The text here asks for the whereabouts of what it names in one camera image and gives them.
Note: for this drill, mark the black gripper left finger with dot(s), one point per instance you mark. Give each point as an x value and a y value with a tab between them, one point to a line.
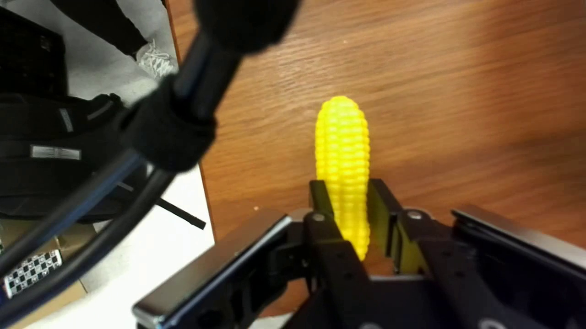
332	258

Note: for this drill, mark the yellow toy corn cob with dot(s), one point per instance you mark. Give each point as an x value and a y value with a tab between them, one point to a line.
343	165

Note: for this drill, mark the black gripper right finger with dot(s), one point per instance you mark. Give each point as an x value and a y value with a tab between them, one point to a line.
411	240

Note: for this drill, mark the white perforated metal plate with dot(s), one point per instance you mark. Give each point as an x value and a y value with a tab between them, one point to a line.
32	271

